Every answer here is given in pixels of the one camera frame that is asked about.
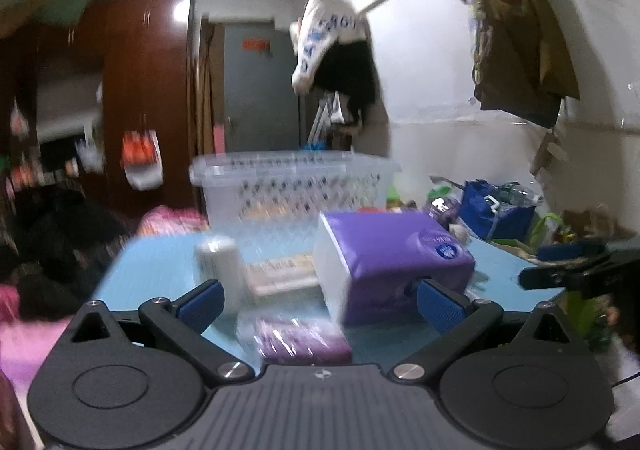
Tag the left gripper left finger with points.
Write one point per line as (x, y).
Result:
(178, 326)

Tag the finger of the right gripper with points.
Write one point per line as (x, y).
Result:
(587, 275)
(581, 249)

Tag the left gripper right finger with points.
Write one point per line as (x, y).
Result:
(458, 322)

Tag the white pill bottle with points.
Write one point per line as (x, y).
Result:
(219, 258)

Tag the orange white medicine box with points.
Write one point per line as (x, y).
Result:
(278, 276)

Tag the purple medicine box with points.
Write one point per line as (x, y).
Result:
(296, 341)

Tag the purple tissue pack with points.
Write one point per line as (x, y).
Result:
(369, 264)

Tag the blue shopping bag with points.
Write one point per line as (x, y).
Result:
(503, 212)

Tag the pink floral bedding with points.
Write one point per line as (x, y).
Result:
(166, 221)

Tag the purple snack bag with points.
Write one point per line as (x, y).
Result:
(443, 209)

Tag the clear plastic basket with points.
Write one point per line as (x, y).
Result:
(249, 192)

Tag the red white hanging bag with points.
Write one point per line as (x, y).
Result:
(142, 161)

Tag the brown hanging bag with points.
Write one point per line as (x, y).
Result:
(522, 65)

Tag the grey door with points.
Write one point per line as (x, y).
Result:
(261, 110)

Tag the red brown wardrobe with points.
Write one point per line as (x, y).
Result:
(141, 48)

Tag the white black hanging jacket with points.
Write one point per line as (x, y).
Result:
(333, 53)

